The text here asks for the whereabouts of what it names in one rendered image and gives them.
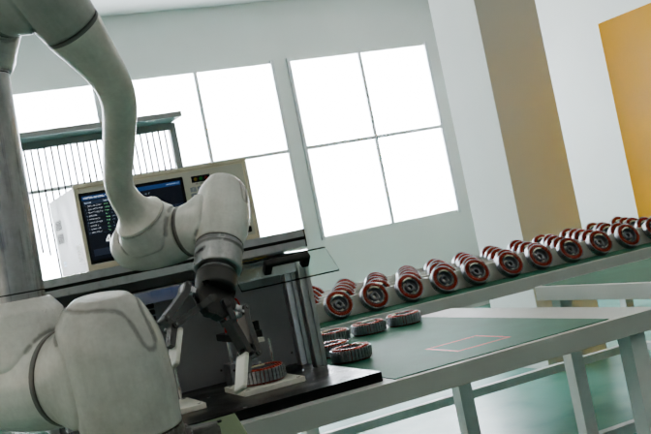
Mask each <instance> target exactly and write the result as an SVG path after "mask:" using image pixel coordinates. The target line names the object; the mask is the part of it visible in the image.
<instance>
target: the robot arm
mask: <svg viewBox="0 0 651 434"><path fill-rule="evenodd" d="M33 34H36V35H37V36H38V37H39V38H40V39H41V40H42V41H43V42H44V43H45V44H46V46H47V47H48V48H49V49H50V50H52V51H53V52H54V53H55V54H56V55H58V56H59V57H60V58H61V59H62V60H64V61H65V62H66V63H67V64H68V65H70V66H71V67H72V68H73V69H74V70H75V71H76V72H77V73H79V74H80V75H81V76H82V77H83V78H84V79H85V80H86V81H87V82H88V83H89V84H90V85H91V86H92V88H93V89H94V90H95V92H96V94H97V95H98V98H99V100H100V103H101V108H102V116H103V179H104V186H105V190H106V194H107V196H108V200H109V202H110V204H111V206H112V208H113V210H114V212H115V213H116V215H117V218H118V222H117V226H116V229H115V231H114V232H113V234H112V236H111V239H110V243H109V246H110V251H111V254H112V256H113V257H114V259H115V260H116V261H117V262H118V263H119V264H120V265H121V266H122V267H124V268H127V269H131V270H137V271H143V270H152V269H157V268H162V267H166V266H170V265H173V264H178V263H181V262H183V261H185V260H187V259H189V258H192V257H194V264H193V269H194V271H195V273H196V283H195V287H193V286H192V283H191V282H190V281H186V282H185V283H184V284H182V285H181V286H180V287H179V288H178V293H177V296H176V298H175V299H174V300H173V301H172V303H171V304H170V306H169V307H168V308H167V310H166V311H165V312H164V314H163V315H162V316H161V318H160V319H159V320H158V324H157V323H156V321H155V319H154V317H153V316H152V314H151V313H150V311H149V310H148V309H147V307H146V306H145V305H144V303H143V302H142V301H141V300H140V299H139V298H138V297H136V296H133V295H132V294H131V293H129V292H127V291H106V292H99V293H94V294H88V295H84V296H81V297H79V298H77V299H75V300H73V301H72V302H71V303H70V304H69V306H67V307H66V308H65V309H64V307H63V305H62V304H61V303H60V302H59V301H58V300H57V299H55V298H54V297H53V296H52V295H50V294H47V295H46V292H45V286H44V280H43V274H42V269H41V263H40V257H39V250H38V244H37V238H36V233H35V227H34V221H33V215H32V208H31V202H30V197H29V191H28V185H27V179H26V173H25V166H24V161H23V155H22V149H21V143H20V137H19V131H18V125H17V119H16V108H15V102H14V96H13V90H12V84H11V78H10V75H11V74H12V73H13V71H14V69H15V66H16V57H17V51H18V47H19V42H20V37H21V36H27V35H33ZM137 118H138V106H137V97H136V91H135V87H134V85H133V82H132V79H131V77H130V74H129V72H128V70H127V68H126V66H125V64H124V62H123V60H122V58H121V56H120V55H119V53H118V51H117V49H116V47H115V45H114V43H113V41H112V39H111V38H110V36H109V33H108V31H107V29H106V27H105V25H104V23H103V21H102V19H101V17H100V15H99V13H98V11H97V10H96V8H95V7H94V5H93V3H92V2H91V0H0V430H4V431H12V432H38V431H49V430H55V429H60V428H64V427H67V428H69V429H71V430H74V431H79V434H221V429H220V426H219V425H218V424H217V421H211V422H204V423H198V424H192V425H188V424H186V423H184V422H183V419H182V416H181V411H180V406H179V398H178V392H177V386H176V381H175V378H174V374H173V369H174V368H175V367H176V366H178V365H179V361H180V353H181V344H182V335H183V328H182V327H180V328H178V327H179V326H181V325H182V324H184V323H185V322H186V321H188V320H189V319H191V318H192V317H193V316H195V315H196V314H197V313H199V312H201V313H202V316H203V317H206V318H210V319H211V320H213V321H215V322H218V321H219V323H220V325H221V326H222V327H224V328H225V330H226V331H227V333H228V335H229V336H230V338H231V340H232V342H233V344H234V346H235V348H236V349H237V351H238V353H239V356H238V357H237V358H236V367H235V381H234V393H235V394H239V393H240V392H242V391H243V390H245V389H247V377H248V374H250V372H251V367H252V359H255V358H256V357H258V356H260V355H261V354H262V353H263V352H262V349H261V346H260V343H259V340H258V337H257V334H256V331H255V329H254V326H253V323H252V320H251V317H250V306H249V305H248V304H244V305H243V306H242V305H239V304H236V303H235V300H234V296H235V293H236V284H237V277H238V276H239V275H240V273H241V270H242V258H243V252H244V249H243V247H244V243H245V240H246V238H247V235H248V231H249V222H250V207H249V198H248V193H247V189H246V187H245V186H244V185H243V183H242V182H241V181H240V180H239V179H238V178H237V177H235V176H234V175H232V174H229V173H223V172H218V173H214V174H211V175H210V176H209V177H208V178H207V179H206V180H205V181H204V183H203V184H202V186H201V187H200V189H199V191H198V194H197V195H195V196H193V197H192V198H191V199H190V200H189V201H187V202H185V203H183V204H182V205H180V206H177V207H173V205H172V204H169V203H166V202H163V201H161V200H160V199H158V198H157V197H145V196H144V195H142V194H141V193H140V192H139V191H138V189H137V188H136V186H135V184H134V180H133V167H134V156H135V143H136V131H137ZM190 295H193V298H194V301H195V302H196V304H197V305H196V306H195V307H193V308H192V309H191V310H189V311H188V312H187V313H185V314H184V315H182V316H181V317H180V318H178V319H177V320H176V321H174V320H172V319H171V318H172V317H173V315H174V314H175V313H176V311H177V310H178V309H179V307H180V306H181V305H182V303H183V302H184V301H185V299H186V298H187V297H188V296H190ZM234 312H235V313H234ZM228 316H229V319H228V320H227V321H226V319H225V318H227V317H228ZM158 325H159V326H163V327H165V329H164V333H165V334H166V335H167V339H166V343H165V340H164V337H163V334H162V332H161V330H160V328H159V327H158ZM167 348H169V351H168V349H167ZM245 351H246V352H245Z"/></svg>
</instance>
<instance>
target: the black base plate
mask: <svg viewBox="0 0 651 434"><path fill-rule="evenodd" d="M286 372H287V373H289V374H295V375H301V376H305V380H306V381H305V382H301V383H297V384H293V385H290V386H286V387H280V388H277V389H273V390H270V391H266V392H262V393H258V394H255V395H251V396H247V397H244V396H240V395H236V394H232V393H227V392H225V389H224V388H225V387H229V386H227V382H224V383H220V384H216V385H212V386H208V387H202V388H198V389H194V390H190V391H186V392H182V397H183V398H185V397H189V398H192V399H196V400H199V401H202V402H205V403H206V408H204V409H200V410H197V411H194V412H190V413H186V414H183V415H181V416H182V419H183V422H184V423H186V424H188V425H192V424H197V423H201V422H204V421H208V420H211V419H217V418H220V417H223V416H227V415H230V414H236V416H237V417H238V419H239V420H240V421H242V420H245V419H251V418H254V417H258V416H261V415H265V414H268V413H272V412H276V411H279V410H283V409H286V408H290V407H292V406H296V405H300V404H303V403H307V402H310V401H314V400H317V399H321V398H325V397H328V396H331V395H334V394H338V393H341V392H345V391H348V390H352V389H356V388H362V387H365V386H369V385H372V384H376V383H379V382H382V381H383V377H382V372H380V371H372V370H364V369H355V368H348V367H340V366H331V365H321V366H319V367H313V365H312V363H306V364H304V365H297V363H294V364H291V365H287V366H286ZM59 430H60V434H79V431H73V432H71V433H67V432H66V429H65V427H64V428H60V429H59Z"/></svg>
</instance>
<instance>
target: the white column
mask: <svg viewBox="0 0 651 434"><path fill-rule="evenodd" d="M428 3H429V8H430V13H431V17H432V22H433V27H434V31H435V36H436V41H437V46H438V50H439V55H440V60H441V65H442V70H443V75H444V79H445V84H446V88H447V93H448V98H449V107H450V112H451V117H452V122H453V126H454V131H455V135H456V140H457V145H458V150H459V155H460V160H461V165H462V169H463V173H464V178H465V183H466V188H467V193H468V198H469V203H470V207H471V212H472V216H473V221H474V226H475V231H476V236H477V241H478V245H479V250H480V253H481V250H482V249H483V248H484V247H485V246H488V245H491V246H496V247H500V248H502V249H507V248H508V245H509V244H510V243H511V241H513V240H514V239H520V240H521V241H522V240H523V241H528V242H529V241H530V242H532V240H533V239H534V237H535V236H536V235H537V234H545V235H547V234H549V233H553V234H556V235H558V236H559V234H560V232H561V231H562V230H563V229H566V228H570V229H574V228H577V229H582V226H581V222H580V217H579V212H578V207H577V202H576V197H575V193H574V185H573V180H572V175H571V171H570V166H569V161H568V156H567V151H566V147H565V143H564V138H563V133H562V128H561V123H560V119H559V114H558V109H557V105H556V100H555V96H554V91H553V86H552V81H551V76H550V72H549V68H548V63H547V58H546V53H545V49H544V44H543V35H542V30H541V26H540V22H539V17H538V12H537V7H536V2H535V0H428ZM489 302H490V307H491V308H533V307H552V302H551V300H537V297H536V292H535V289H533V290H529V291H525V292H521V293H517V294H511V295H507V296H503V297H499V298H495V299H491V300H489Z"/></svg>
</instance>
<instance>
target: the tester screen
mask: <svg viewBox="0 0 651 434"><path fill-rule="evenodd" d="M137 189H138V191H139V192H140V193H141V194H142V195H144V196H145V197H157V198H158V199H160V200H161V201H162V202H166V203H169V204H177V203H184V200H183V195H182V190H181V185H180V180H178V181H173V182H167V183H161V184H155V185H149V186H143V187H138V188H137ZM81 201H82V206H83V212H84V217H85V222H86V227H87V232H88V237H89V242H90V247H91V253H92V258H93V261H98V260H102V259H107V258H112V254H106V255H102V256H96V257H95V255H94V250H96V249H101V248H106V247H110V246H109V244H106V243H105V238H104V234H107V233H113V232H114V231H115V229H116V226H117V222H118V218H117V215H116V213H115V212H114V210H113V208H112V206H111V204H110V202H109V199H108V196H107V194H106V193H103V194H97V195H91V196H85V197H81Z"/></svg>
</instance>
